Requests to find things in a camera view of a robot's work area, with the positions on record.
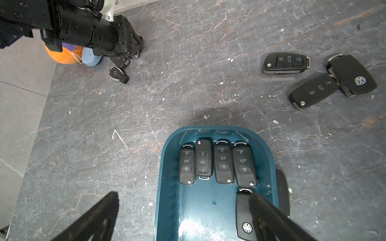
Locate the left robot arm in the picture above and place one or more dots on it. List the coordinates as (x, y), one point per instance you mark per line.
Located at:
(90, 24)

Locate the orange plush toy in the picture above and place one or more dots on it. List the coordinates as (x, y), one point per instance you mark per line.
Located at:
(70, 54)

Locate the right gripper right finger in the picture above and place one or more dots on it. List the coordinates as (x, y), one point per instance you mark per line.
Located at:
(272, 223)

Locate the teal storage tray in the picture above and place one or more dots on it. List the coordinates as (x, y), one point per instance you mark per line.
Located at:
(206, 210)

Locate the black car key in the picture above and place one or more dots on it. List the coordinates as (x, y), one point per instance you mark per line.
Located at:
(313, 91)
(285, 63)
(120, 61)
(223, 163)
(204, 159)
(352, 77)
(245, 171)
(116, 74)
(244, 220)
(187, 168)

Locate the blue glasses case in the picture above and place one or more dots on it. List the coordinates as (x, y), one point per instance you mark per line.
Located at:
(88, 57)

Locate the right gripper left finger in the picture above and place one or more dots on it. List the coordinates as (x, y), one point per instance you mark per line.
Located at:
(97, 224)

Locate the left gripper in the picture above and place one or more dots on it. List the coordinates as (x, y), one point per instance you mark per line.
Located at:
(129, 43)

